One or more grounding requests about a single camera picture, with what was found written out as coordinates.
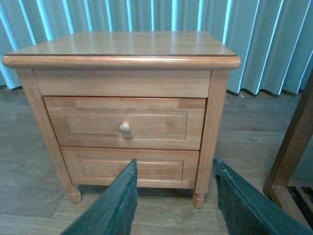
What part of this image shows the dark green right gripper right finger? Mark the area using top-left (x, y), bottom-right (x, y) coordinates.
top-left (212, 158), bottom-right (313, 235)

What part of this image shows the pale green pleated curtain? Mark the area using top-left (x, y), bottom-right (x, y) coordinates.
top-left (0, 0), bottom-right (313, 95)

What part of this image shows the dark brown wooden furniture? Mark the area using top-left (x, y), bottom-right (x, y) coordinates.
top-left (263, 73), bottom-right (313, 229)

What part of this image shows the wooden drawer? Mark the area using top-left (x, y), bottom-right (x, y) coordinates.
top-left (61, 147), bottom-right (199, 188)
top-left (44, 96), bottom-right (206, 150)

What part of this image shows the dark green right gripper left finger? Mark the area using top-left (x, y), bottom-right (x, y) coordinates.
top-left (62, 159), bottom-right (138, 235)

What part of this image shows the light wooden nightstand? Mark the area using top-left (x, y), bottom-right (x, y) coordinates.
top-left (2, 31), bottom-right (241, 209)

